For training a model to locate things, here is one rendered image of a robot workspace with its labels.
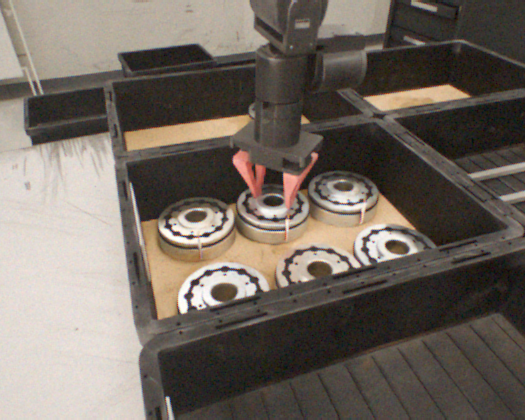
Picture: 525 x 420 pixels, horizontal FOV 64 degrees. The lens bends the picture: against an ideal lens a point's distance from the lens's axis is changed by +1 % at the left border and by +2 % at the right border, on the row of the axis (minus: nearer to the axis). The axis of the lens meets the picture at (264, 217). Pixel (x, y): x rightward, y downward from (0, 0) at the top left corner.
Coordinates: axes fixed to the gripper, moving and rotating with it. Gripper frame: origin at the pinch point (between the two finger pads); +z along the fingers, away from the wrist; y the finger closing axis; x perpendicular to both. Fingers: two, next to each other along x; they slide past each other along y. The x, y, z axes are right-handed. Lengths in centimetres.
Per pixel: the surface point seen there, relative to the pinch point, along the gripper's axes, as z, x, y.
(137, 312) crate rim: -5.0, 27.6, -0.4
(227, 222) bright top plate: 1.4, 6.5, 3.6
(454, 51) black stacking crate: -5, -67, -14
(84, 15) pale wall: 39, -187, 237
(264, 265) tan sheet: 4.5, 8.6, -3.1
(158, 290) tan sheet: 4.9, 18.1, 6.4
